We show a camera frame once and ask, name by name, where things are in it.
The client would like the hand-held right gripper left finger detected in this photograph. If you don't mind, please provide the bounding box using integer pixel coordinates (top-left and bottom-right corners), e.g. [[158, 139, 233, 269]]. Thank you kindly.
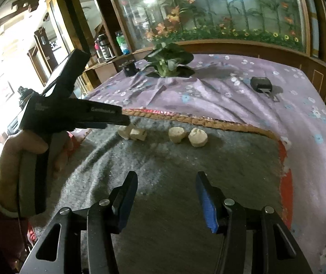
[[20, 171, 139, 274]]

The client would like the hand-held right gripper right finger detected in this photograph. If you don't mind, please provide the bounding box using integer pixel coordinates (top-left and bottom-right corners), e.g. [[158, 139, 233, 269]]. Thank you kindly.
[[196, 171, 315, 274]]

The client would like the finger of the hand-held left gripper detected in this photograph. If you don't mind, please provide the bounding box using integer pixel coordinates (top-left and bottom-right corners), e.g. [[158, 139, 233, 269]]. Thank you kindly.
[[94, 102, 131, 129]]

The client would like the person's left hand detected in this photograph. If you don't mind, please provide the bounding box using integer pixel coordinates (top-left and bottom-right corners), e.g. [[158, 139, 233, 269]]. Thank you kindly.
[[0, 131, 75, 212]]

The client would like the black cylinder device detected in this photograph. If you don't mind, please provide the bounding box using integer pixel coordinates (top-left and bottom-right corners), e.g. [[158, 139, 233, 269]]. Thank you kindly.
[[119, 60, 138, 77]]

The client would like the grey mat with red border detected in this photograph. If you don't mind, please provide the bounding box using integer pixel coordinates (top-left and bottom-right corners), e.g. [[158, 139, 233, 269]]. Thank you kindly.
[[27, 108, 295, 274]]

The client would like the dark thermos flask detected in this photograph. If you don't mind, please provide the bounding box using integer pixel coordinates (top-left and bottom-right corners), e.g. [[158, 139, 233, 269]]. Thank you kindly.
[[98, 34, 114, 61]]

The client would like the green plastic bottle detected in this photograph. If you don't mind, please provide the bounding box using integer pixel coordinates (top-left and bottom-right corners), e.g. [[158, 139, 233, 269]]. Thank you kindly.
[[115, 31, 131, 55]]

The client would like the green bok choy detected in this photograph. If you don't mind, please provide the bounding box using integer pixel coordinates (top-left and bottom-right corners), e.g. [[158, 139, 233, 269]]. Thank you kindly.
[[144, 42, 195, 78]]

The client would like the wooden shelf cabinet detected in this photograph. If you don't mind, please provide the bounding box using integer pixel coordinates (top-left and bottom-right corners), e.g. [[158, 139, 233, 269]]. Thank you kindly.
[[45, 0, 136, 97]]

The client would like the purple floral bedsheet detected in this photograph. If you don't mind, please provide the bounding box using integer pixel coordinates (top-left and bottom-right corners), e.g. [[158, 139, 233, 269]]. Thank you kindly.
[[87, 53, 326, 274]]

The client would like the black clip-on device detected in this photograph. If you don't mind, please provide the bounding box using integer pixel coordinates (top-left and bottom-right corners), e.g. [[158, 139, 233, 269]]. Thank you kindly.
[[250, 76, 281, 102]]

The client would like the floral glass panel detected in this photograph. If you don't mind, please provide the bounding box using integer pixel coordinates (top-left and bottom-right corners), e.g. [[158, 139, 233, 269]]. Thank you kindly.
[[106, 0, 312, 54]]

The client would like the wooden bed headboard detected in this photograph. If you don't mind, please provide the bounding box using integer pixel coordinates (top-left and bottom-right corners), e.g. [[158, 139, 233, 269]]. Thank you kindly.
[[177, 40, 326, 100]]

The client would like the dark wooden wall ornament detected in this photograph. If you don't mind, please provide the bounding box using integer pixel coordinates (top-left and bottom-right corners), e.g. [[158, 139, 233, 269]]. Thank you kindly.
[[11, 0, 40, 14]]

